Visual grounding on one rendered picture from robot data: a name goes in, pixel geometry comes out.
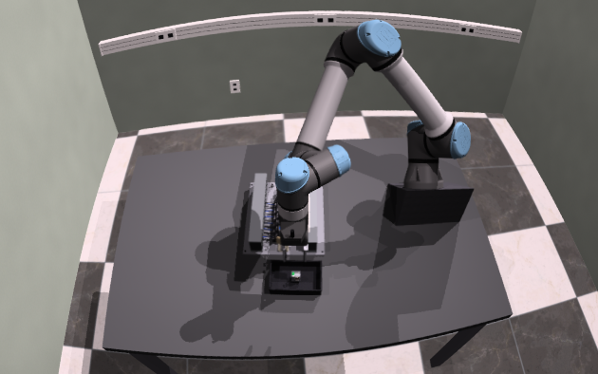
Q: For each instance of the white relay panel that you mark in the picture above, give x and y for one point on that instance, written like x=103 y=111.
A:
x=263 y=193

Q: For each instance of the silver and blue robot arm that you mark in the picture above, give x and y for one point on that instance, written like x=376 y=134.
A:
x=436 y=135

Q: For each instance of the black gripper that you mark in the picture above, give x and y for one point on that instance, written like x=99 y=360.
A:
x=293 y=232

